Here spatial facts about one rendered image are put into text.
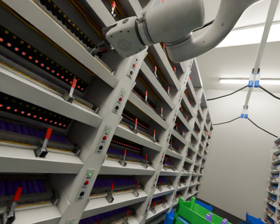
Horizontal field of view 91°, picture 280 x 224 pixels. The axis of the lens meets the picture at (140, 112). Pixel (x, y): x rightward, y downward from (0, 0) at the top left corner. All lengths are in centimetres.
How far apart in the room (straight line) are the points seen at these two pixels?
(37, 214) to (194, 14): 74
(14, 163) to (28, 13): 39
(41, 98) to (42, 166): 21
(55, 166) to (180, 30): 55
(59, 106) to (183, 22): 42
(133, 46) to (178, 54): 14
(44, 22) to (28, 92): 19
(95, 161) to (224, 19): 63
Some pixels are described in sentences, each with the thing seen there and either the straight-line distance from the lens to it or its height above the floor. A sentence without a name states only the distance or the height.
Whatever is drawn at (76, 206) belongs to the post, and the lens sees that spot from 71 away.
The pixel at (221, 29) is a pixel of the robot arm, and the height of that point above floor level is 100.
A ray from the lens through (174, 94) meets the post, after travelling 131.
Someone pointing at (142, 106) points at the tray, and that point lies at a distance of 81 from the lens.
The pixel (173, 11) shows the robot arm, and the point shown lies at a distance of 40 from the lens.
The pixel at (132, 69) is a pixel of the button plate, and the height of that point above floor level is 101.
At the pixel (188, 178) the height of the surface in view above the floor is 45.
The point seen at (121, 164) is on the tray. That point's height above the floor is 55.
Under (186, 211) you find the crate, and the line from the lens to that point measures 95.
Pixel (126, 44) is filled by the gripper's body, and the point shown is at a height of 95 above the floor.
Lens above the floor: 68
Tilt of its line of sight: 13 degrees up
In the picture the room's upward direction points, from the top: 20 degrees clockwise
